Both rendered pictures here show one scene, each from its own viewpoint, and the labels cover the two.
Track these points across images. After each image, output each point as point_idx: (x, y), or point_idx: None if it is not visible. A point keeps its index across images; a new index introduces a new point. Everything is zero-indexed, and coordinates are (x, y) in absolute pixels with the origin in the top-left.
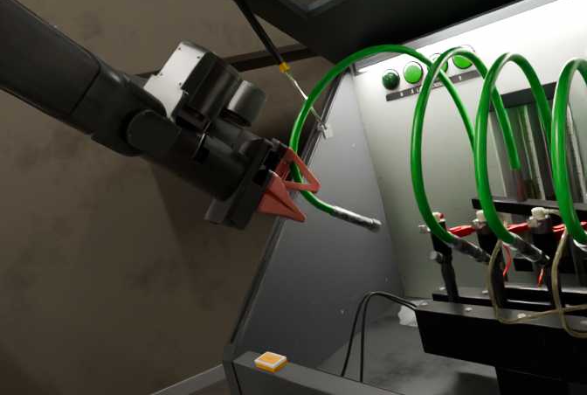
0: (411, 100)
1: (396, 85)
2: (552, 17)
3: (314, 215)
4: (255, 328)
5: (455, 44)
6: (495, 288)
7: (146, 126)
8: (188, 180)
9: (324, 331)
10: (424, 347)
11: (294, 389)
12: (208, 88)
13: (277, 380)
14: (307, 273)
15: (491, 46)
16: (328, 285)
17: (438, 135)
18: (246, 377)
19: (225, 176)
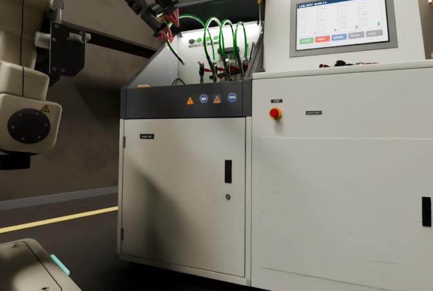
0: (196, 48)
1: (192, 42)
2: (240, 31)
3: (158, 68)
4: (134, 85)
5: (214, 33)
6: (214, 82)
7: None
8: None
9: None
10: None
11: (153, 89)
12: None
13: (146, 88)
14: (152, 83)
15: (223, 36)
16: None
17: (202, 60)
18: (132, 92)
19: (169, 0)
